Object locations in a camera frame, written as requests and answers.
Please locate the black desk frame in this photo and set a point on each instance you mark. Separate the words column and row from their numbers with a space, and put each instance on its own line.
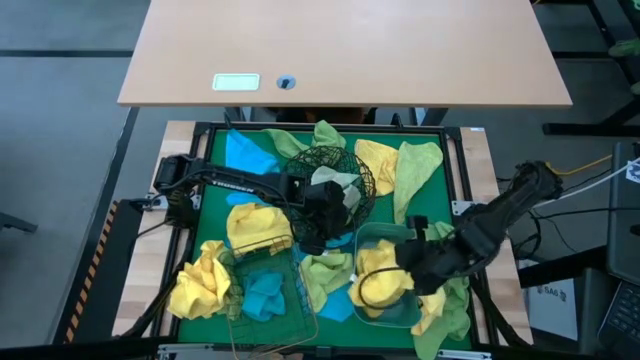
column 565, row 129

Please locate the black hazard-striped panel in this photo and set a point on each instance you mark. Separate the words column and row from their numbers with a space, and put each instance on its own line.
column 110, row 280

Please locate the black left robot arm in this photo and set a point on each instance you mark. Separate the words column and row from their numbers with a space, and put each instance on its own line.
column 240, row 182

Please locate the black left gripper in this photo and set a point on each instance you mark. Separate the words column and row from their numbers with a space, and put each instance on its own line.
column 322, row 210

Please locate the black furniture foot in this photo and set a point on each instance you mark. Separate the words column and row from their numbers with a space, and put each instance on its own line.
column 17, row 222

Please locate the white rectangular desk plate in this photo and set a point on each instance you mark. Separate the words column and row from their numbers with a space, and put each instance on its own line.
column 236, row 82

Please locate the grey round desk grommet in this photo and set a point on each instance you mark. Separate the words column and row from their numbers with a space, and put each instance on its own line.
column 286, row 82

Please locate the black metal beam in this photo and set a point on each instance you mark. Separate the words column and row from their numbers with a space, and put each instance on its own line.
column 560, row 272

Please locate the grey equipment case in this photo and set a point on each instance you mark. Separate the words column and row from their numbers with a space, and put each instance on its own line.
column 625, row 225

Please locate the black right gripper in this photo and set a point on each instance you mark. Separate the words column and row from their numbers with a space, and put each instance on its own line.
column 430, row 265

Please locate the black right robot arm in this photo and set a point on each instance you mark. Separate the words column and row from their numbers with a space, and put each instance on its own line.
column 500, row 210

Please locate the black desk leg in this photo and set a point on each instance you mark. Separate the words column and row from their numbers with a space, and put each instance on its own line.
column 235, row 114
column 432, row 116

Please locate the white metal plate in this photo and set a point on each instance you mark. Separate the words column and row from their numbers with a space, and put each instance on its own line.
column 462, row 355
column 177, row 352

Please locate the white metal bracket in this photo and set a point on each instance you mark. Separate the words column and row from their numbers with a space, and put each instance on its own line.
column 159, row 201
column 462, row 207

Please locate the green object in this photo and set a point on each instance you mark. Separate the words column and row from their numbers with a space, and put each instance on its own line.
column 625, row 48

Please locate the green table mat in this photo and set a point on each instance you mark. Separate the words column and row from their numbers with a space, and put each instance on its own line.
column 212, row 225

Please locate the teal plastic bin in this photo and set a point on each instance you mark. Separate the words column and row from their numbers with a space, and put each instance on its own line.
column 380, row 231

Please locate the dark laptop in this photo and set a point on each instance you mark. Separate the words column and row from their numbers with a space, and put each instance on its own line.
column 622, row 315

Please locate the tan wooden desk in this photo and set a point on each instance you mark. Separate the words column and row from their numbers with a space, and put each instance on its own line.
column 350, row 45

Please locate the white cardboard box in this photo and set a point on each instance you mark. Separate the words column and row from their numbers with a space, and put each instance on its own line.
column 552, row 310

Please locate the black metal table frame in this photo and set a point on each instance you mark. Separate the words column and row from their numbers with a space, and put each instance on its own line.
column 380, row 128

